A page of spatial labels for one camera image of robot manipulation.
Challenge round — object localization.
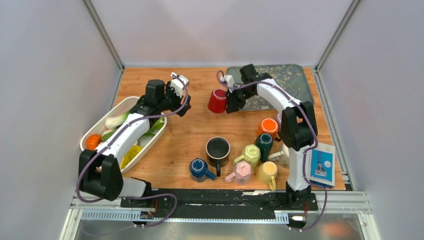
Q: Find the dark green mug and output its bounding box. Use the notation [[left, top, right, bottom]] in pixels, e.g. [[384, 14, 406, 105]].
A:
[[254, 133, 274, 163]]

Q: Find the green leafy vegetable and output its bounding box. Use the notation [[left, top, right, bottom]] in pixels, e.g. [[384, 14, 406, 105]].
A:
[[142, 117, 165, 137]]

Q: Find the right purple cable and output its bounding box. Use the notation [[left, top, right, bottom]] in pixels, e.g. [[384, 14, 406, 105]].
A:
[[216, 70, 329, 232]]

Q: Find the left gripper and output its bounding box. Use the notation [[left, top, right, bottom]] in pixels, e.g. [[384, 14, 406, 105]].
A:
[[158, 81, 192, 118]]

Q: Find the red mug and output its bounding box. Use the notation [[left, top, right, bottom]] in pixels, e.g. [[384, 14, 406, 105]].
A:
[[207, 88, 228, 114]]

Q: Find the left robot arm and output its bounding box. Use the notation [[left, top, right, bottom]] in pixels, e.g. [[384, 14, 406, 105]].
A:
[[76, 73, 191, 207]]

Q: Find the floral blue tray mat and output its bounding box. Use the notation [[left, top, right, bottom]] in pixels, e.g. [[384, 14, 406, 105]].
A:
[[242, 64, 315, 111]]

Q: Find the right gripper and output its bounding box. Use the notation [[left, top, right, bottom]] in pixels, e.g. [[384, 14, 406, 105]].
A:
[[225, 84, 256, 114]]

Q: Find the navy blue mug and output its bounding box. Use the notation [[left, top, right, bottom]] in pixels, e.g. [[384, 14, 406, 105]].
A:
[[188, 158, 217, 183]]

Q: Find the yellow mug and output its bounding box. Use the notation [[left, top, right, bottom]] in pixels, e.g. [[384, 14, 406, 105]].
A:
[[256, 161, 278, 191]]

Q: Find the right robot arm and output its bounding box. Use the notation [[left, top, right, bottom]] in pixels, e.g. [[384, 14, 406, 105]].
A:
[[216, 64, 318, 209]]

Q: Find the light green faceted mug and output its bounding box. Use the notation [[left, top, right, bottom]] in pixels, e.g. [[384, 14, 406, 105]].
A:
[[233, 144, 261, 169]]

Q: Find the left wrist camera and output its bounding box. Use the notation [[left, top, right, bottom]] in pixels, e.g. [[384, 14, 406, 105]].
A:
[[170, 72, 190, 98]]

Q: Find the white oval vegetable dish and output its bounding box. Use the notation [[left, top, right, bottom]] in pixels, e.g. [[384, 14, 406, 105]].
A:
[[79, 96, 168, 173]]

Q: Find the black mug with gold rim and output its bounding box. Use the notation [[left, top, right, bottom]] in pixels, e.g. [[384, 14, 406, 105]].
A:
[[205, 136, 231, 177]]

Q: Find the pink faceted mug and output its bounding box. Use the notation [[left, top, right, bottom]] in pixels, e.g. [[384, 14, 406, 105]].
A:
[[224, 160, 253, 185]]

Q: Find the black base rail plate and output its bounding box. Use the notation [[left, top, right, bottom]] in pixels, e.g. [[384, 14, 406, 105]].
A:
[[120, 188, 318, 220]]

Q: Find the bok choy vegetable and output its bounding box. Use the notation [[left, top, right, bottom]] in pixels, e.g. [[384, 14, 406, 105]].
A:
[[104, 110, 130, 130]]

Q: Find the cream white mug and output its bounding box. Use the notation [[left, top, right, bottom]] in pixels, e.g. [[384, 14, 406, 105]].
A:
[[267, 144, 290, 169]]

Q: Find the blue and white box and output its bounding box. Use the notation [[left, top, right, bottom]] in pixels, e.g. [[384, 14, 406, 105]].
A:
[[307, 143, 336, 189]]

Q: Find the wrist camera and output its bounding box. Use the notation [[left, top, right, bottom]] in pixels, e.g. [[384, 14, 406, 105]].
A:
[[170, 72, 190, 98], [219, 75, 235, 92]]

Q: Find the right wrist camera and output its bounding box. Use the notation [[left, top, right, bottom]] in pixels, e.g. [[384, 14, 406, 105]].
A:
[[219, 75, 235, 92]]

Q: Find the small orange pumpkin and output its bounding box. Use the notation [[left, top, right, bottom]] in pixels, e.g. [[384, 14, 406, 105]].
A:
[[85, 134, 102, 151]]

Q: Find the orange mug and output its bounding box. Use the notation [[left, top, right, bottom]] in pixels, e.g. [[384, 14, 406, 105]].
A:
[[256, 118, 279, 139]]

